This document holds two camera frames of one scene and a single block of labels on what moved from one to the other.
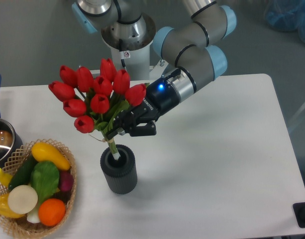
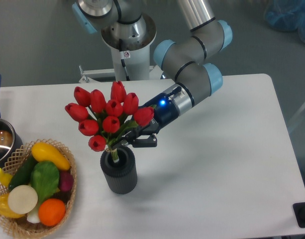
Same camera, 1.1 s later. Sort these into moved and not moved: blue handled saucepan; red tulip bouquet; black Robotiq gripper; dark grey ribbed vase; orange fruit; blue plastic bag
Moved: black Robotiq gripper; red tulip bouquet
Not moved: blue handled saucepan; orange fruit; blue plastic bag; dark grey ribbed vase
